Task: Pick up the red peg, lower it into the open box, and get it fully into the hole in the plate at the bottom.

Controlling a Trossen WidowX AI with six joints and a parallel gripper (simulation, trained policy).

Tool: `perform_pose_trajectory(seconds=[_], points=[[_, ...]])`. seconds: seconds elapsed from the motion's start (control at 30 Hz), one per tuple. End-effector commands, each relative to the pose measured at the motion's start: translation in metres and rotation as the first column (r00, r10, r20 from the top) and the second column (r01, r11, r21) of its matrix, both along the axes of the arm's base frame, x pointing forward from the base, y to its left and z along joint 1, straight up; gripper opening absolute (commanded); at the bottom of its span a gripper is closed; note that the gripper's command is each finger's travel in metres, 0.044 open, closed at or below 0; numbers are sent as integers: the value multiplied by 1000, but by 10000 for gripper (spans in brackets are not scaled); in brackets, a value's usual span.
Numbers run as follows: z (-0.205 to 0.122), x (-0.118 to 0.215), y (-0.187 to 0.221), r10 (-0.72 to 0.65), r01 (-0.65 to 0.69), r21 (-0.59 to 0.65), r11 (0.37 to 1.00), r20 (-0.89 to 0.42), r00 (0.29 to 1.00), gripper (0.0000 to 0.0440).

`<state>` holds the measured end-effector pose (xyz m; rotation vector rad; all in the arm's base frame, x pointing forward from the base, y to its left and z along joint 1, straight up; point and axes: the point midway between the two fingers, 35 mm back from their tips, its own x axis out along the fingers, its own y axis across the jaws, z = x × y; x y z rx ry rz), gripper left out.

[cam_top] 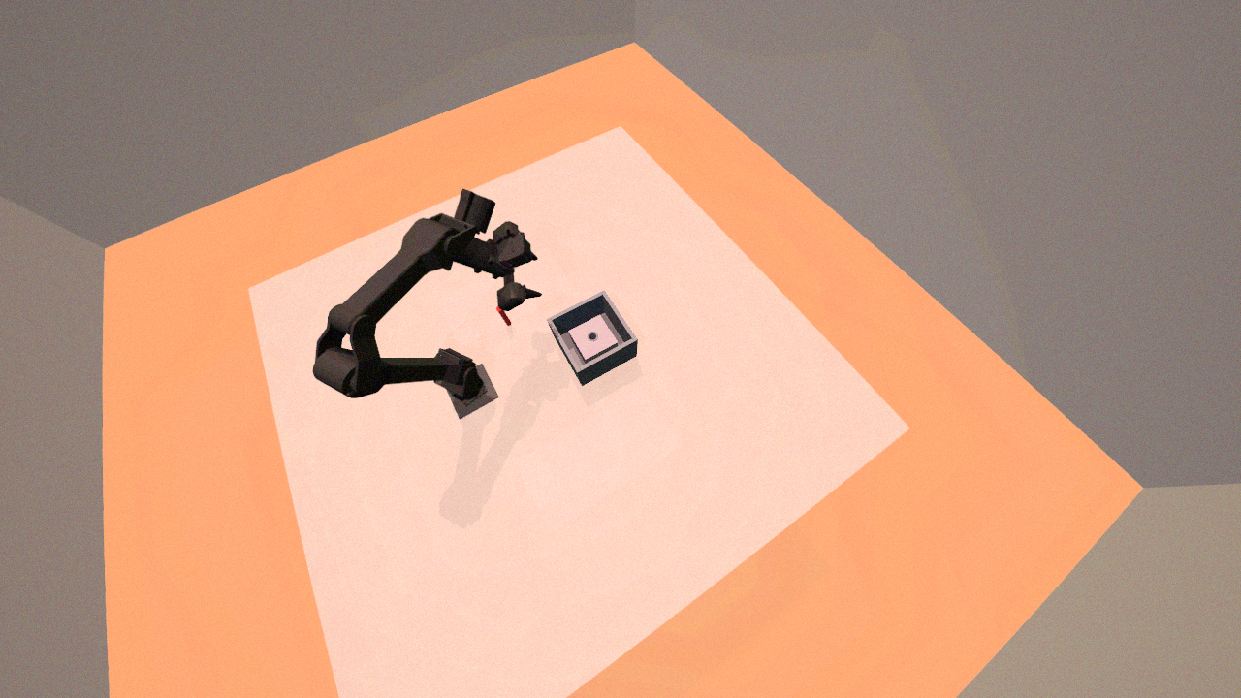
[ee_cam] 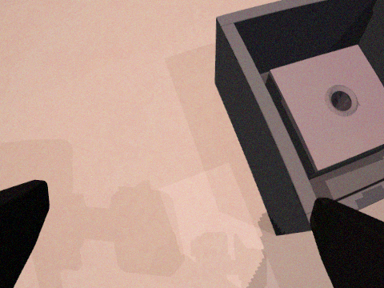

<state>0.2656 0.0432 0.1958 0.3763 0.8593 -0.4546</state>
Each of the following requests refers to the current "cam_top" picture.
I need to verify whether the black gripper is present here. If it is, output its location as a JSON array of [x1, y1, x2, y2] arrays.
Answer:
[[474, 221, 542, 310]]

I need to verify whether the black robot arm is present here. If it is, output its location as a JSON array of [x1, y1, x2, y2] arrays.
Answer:
[[311, 188, 532, 407]]

